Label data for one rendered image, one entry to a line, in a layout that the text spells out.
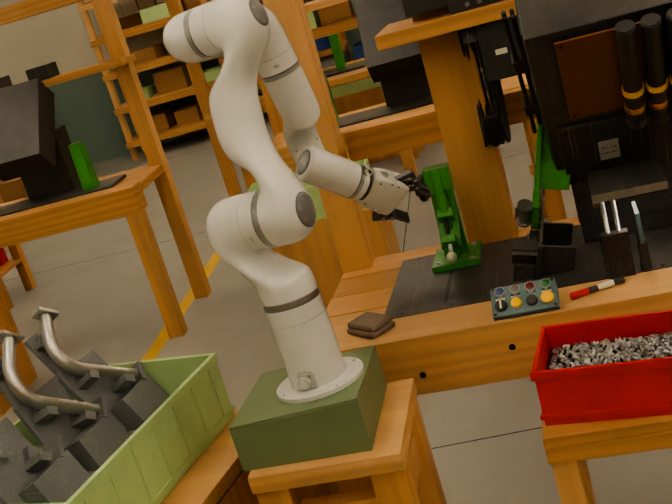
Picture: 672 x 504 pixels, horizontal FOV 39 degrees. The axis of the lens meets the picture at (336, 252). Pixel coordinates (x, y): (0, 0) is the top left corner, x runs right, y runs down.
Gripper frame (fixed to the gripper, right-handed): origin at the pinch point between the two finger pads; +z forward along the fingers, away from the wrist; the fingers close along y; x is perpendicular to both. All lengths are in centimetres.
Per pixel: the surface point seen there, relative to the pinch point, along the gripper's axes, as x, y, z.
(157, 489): 54, 55, -43
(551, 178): 1.8, -21.9, 24.1
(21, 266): -369, 435, 20
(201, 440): 38, 57, -31
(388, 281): -13.1, 36.7, 19.5
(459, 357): 32.7, 13.4, 13.9
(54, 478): 50, 64, -62
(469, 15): -40, -32, 4
